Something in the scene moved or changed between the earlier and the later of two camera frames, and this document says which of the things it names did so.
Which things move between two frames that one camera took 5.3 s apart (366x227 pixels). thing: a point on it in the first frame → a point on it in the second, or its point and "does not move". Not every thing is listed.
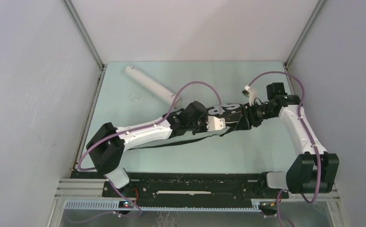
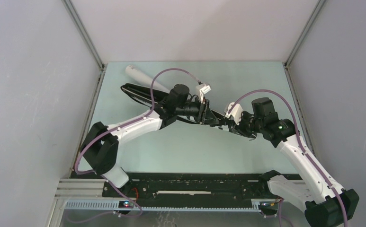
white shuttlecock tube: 153,86 does not move
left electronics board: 125,204 does not move
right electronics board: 268,208 does not move
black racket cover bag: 229,114 → 160,100
